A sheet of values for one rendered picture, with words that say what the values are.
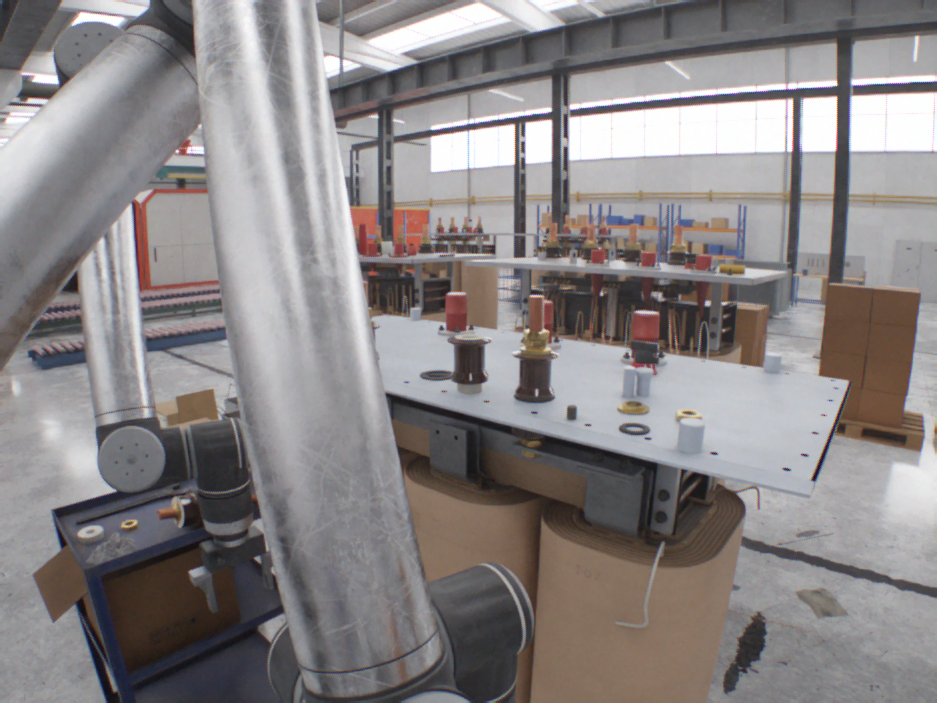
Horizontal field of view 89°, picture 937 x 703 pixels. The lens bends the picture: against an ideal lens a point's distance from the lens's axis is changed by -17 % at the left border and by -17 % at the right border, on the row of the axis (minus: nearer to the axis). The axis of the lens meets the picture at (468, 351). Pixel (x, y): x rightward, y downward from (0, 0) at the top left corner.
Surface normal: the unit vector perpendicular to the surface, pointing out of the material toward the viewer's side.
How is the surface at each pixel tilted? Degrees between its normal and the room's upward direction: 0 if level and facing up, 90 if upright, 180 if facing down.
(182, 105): 106
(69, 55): 72
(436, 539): 90
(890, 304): 90
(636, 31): 90
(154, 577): 90
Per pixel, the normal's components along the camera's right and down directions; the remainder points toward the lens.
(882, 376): -0.65, 0.15
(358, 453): 0.63, -0.21
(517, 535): 0.32, 0.19
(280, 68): 0.45, -0.18
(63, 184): 0.76, 0.03
